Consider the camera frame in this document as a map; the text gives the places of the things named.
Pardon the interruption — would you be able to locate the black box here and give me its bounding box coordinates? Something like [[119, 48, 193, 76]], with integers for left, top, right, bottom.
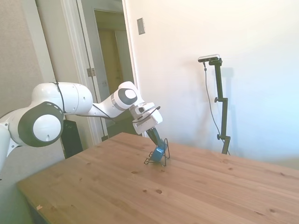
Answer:
[[61, 119, 84, 160]]

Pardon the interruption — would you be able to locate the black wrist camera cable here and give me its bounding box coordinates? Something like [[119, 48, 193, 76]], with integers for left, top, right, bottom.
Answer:
[[140, 106, 162, 119]]

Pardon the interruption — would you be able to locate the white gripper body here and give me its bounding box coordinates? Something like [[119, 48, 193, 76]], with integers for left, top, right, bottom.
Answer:
[[132, 107, 164, 135]]

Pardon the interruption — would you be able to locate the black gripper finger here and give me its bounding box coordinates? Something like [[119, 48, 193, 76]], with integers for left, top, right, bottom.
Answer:
[[145, 129, 161, 146], [151, 126, 164, 145]]

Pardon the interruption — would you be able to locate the black jointed camera stand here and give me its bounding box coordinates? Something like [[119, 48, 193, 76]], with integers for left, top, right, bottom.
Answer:
[[208, 58, 231, 155]]

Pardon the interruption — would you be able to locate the grey wall switch plate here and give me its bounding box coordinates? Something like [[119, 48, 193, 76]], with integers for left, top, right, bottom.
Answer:
[[136, 17, 146, 35]]

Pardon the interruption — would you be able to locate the blue bowl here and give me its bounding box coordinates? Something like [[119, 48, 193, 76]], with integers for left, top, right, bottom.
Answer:
[[152, 139, 168, 162]]

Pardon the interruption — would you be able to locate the black wire bowl stand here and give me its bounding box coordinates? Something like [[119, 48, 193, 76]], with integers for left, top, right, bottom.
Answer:
[[143, 138, 171, 167]]

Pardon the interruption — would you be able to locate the silver stereo camera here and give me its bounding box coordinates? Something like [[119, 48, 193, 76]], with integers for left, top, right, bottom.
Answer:
[[198, 54, 221, 63]]

